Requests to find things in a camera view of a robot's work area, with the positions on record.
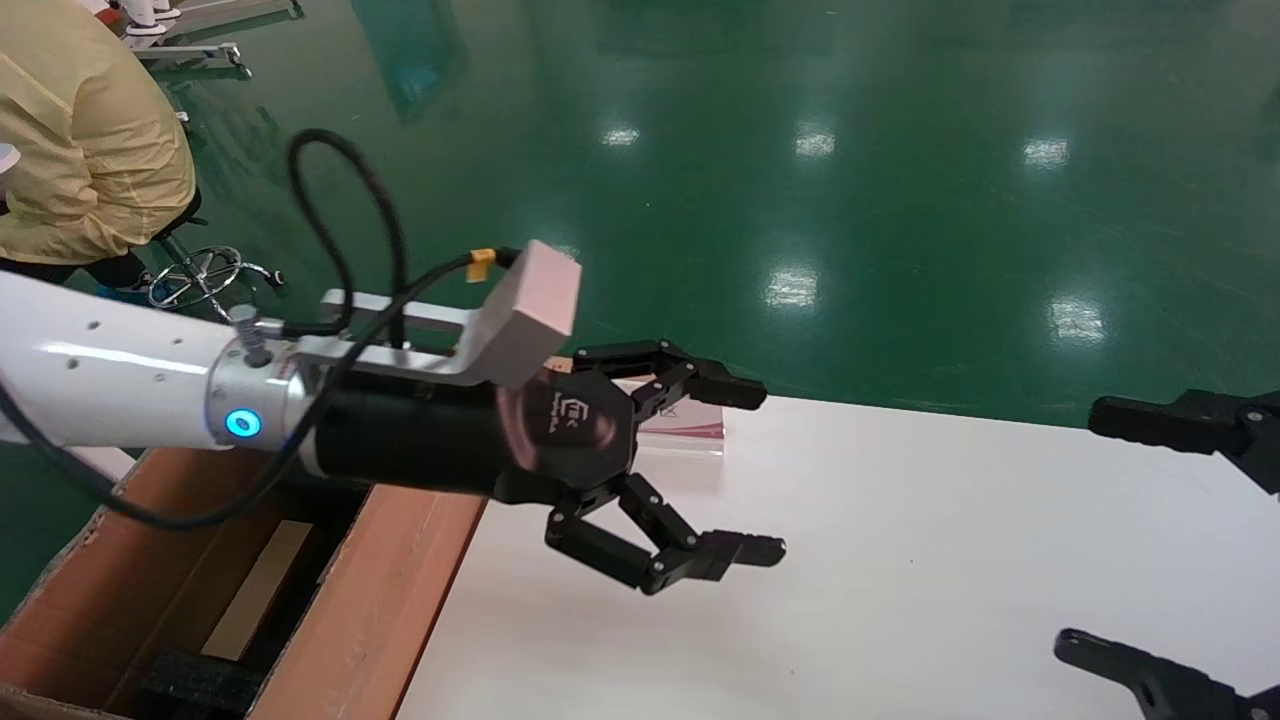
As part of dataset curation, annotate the stool with chrome base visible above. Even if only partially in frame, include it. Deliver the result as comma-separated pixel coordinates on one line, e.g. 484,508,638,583
145,190,286,321

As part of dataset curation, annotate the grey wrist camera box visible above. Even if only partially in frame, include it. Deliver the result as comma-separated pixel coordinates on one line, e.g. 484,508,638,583
455,240,583,391

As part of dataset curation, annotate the large cardboard box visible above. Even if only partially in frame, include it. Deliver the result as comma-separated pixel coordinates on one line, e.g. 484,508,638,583
0,445,491,720

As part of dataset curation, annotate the person in yellow coat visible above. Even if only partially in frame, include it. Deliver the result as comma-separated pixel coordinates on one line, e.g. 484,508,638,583
0,0,198,291

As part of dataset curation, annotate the grey metal floor frame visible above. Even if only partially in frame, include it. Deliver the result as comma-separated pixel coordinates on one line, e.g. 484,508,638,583
120,0,306,81

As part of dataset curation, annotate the acrylic sign with red print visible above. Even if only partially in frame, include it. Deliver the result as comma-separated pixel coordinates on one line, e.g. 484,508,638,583
638,400,726,459

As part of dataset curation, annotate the silver camera mount bracket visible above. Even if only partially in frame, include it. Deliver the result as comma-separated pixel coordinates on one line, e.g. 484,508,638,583
230,290,481,386

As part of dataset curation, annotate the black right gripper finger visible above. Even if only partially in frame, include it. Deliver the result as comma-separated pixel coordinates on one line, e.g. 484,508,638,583
1052,631,1280,720
1086,392,1280,498

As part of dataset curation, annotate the black foam block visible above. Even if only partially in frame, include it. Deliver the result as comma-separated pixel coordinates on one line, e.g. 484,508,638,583
140,650,266,717

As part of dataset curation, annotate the white pipe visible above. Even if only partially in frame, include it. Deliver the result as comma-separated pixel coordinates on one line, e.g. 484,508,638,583
65,447,141,483

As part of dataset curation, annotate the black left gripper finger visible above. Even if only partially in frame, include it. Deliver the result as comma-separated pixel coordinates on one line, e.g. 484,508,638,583
545,472,788,597
572,338,769,426

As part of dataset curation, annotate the small cardboard box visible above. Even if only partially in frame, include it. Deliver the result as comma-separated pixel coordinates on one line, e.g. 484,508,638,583
200,518,316,663

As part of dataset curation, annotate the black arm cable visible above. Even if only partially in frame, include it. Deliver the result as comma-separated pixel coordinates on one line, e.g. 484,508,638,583
0,128,521,531

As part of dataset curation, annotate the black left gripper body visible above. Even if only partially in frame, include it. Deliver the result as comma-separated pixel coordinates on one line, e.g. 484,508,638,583
313,370,639,501

